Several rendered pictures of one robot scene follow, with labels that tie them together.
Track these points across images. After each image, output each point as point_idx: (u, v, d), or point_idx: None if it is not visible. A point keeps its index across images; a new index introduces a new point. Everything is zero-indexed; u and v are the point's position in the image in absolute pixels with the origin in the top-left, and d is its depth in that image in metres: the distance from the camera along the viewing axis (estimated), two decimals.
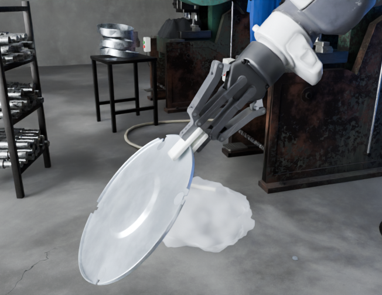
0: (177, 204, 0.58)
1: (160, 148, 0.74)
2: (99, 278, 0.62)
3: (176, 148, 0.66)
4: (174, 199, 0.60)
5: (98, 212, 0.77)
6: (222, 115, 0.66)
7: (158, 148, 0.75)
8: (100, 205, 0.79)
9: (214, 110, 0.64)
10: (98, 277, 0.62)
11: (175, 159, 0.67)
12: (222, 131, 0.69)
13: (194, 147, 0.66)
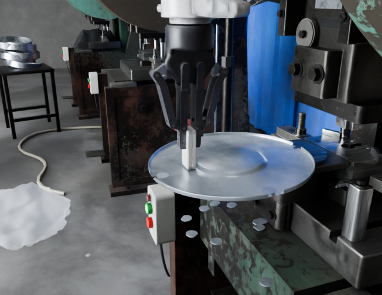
0: (158, 173, 0.66)
1: (265, 188, 0.60)
2: None
3: (185, 158, 0.67)
4: (166, 174, 0.66)
5: (285, 147, 0.75)
6: (194, 104, 0.64)
7: (270, 188, 0.60)
8: (294, 149, 0.74)
9: (186, 108, 0.63)
10: (201, 139, 0.82)
11: (213, 188, 0.60)
12: (206, 113, 0.67)
13: (192, 148, 0.65)
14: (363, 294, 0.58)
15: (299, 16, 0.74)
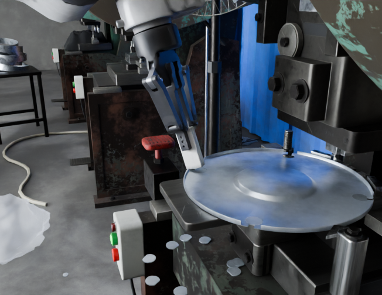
0: (245, 220, 0.52)
1: (353, 196, 0.58)
2: (195, 170, 0.67)
3: (192, 158, 0.66)
4: (253, 217, 0.52)
5: None
6: (180, 103, 0.66)
7: (355, 195, 0.58)
8: None
9: (181, 106, 0.64)
10: (197, 168, 0.68)
11: (323, 213, 0.53)
12: None
13: (197, 144, 0.66)
14: None
15: (280, 20, 0.62)
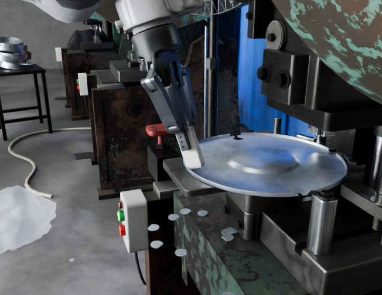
0: (329, 155, 0.74)
1: None
2: (299, 192, 0.59)
3: (192, 158, 0.66)
4: (321, 154, 0.74)
5: None
6: (180, 104, 0.65)
7: None
8: None
9: (180, 107, 0.64)
10: (295, 192, 0.59)
11: (278, 142, 0.81)
12: None
13: (197, 144, 0.66)
14: None
15: (268, 18, 0.71)
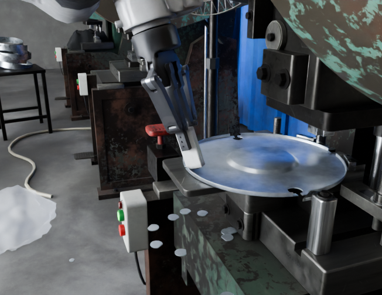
0: None
1: None
2: (327, 153, 0.75)
3: (192, 158, 0.66)
4: None
5: None
6: (180, 104, 0.65)
7: None
8: None
9: (180, 107, 0.64)
10: (328, 154, 0.74)
11: (208, 150, 0.76)
12: None
13: (197, 144, 0.66)
14: None
15: (268, 18, 0.71)
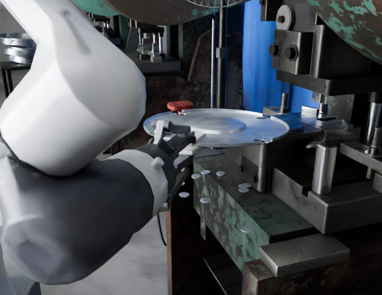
0: None
1: None
2: None
3: None
4: None
5: None
6: None
7: None
8: None
9: None
10: None
11: None
12: (183, 174, 0.62)
13: None
14: (328, 238, 0.68)
15: (278, 3, 0.84)
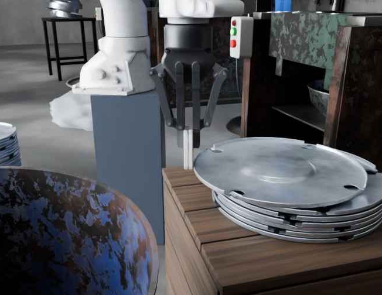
0: None
1: None
2: None
3: (184, 157, 0.67)
4: None
5: None
6: (192, 104, 0.64)
7: None
8: None
9: (181, 107, 0.63)
10: None
11: (256, 146, 0.78)
12: (209, 115, 0.66)
13: (188, 147, 0.65)
14: None
15: None
